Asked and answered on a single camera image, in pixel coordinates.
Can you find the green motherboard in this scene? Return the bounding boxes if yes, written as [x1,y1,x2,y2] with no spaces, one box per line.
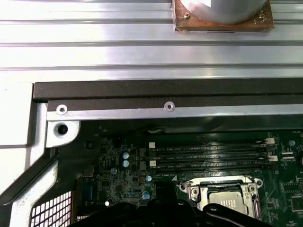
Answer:
[80,132,303,227]

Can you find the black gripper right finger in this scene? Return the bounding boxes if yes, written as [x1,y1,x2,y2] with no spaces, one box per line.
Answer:
[168,183,267,227]

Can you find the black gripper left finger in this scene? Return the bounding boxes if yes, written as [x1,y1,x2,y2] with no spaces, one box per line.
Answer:
[70,182,169,227]

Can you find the metal socket cover frame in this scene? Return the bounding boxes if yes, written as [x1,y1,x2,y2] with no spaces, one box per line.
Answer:
[188,179,261,227]

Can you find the CPU socket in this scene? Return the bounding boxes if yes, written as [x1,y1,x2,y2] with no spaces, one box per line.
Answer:
[178,174,265,227]

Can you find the black open PC case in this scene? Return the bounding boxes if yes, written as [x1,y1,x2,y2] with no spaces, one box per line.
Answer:
[0,81,303,227]

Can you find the square brown base plate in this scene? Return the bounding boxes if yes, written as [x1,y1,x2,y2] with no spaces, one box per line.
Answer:
[173,0,273,34]

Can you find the metal socket locking lever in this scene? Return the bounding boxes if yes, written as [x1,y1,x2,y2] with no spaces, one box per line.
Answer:
[251,195,260,218]
[187,175,257,185]

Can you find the silver CPU plate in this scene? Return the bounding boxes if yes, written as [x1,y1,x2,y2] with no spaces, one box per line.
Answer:
[207,190,251,217]

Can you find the black RAM slot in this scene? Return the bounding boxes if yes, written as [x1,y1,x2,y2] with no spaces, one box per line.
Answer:
[151,164,270,175]
[149,155,279,167]
[148,148,273,158]
[148,138,276,149]

